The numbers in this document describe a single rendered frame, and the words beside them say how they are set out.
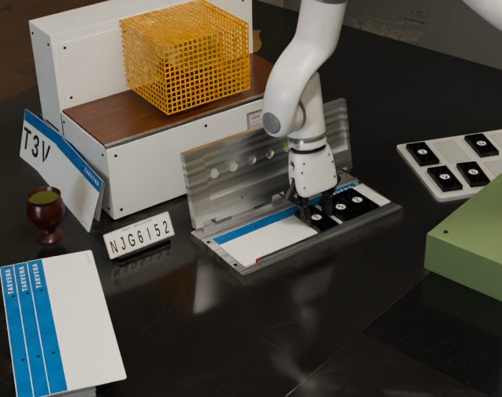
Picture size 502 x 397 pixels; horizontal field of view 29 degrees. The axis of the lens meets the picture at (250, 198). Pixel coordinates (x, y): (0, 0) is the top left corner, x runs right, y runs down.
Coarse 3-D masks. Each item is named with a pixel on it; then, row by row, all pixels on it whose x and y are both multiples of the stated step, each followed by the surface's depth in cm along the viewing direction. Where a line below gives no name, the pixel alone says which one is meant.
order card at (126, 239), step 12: (156, 216) 216; (168, 216) 217; (120, 228) 212; (132, 228) 213; (144, 228) 215; (156, 228) 216; (168, 228) 218; (108, 240) 210; (120, 240) 212; (132, 240) 213; (144, 240) 215; (156, 240) 216; (108, 252) 210; (120, 252) 212
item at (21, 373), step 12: (12, 276) 193; (12, 288) 190; (12, 300) 186; (12, 312) 183; (12, 324) 180; (12, 336) 177; (12, 348) 175; (24, 348) 174; (12, 360) 172; (24, 360) 172; (24, 372) 169; (24, 384) 167; (24, 396) 164; (48, 396) 164; (60, 396) 165; (72, 396) 166; (84, 396) 166
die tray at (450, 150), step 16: (400, 144) 252; (432, 144) 251; (448, 144) 251; (464, 144) 251; (496, 144) 251; (448, 160) 244; (464, 160) 244; (480, 160) 244; (496, 160) 244; (432, 192) 232; (448, 192) 231; (464, 192) 231
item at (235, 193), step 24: (336, 120) 230; (216, 144) 212; (240, 144) 217; (264, 144) 221; (336, 144) 232; (192, 168) 210; (216, 168) 215; (240, 168) 219; (264, 168) 222; (336, 168) 233; (192, 192) 212; (216, 192) 217; (240, 192) 219; (264, 192) 223; (192, 216) 214; (216, 216) 217; (240, 216) 221
